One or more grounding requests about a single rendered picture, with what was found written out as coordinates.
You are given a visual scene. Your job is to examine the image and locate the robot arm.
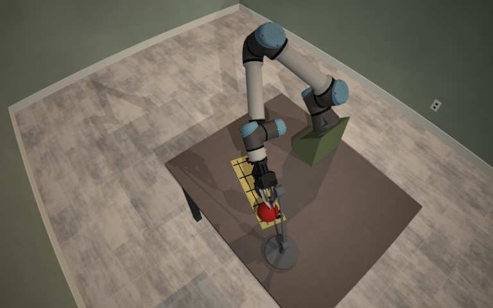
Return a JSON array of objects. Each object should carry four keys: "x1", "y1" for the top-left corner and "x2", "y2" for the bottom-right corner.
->
[{"x1": 240, "y1": 22, "x2": 349, "y2": 162}]

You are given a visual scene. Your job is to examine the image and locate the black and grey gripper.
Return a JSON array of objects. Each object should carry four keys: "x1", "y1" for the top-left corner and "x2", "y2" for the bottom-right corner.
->
[{"x1": 250, "y1": 157, "x2": 278, "y2": 209}]

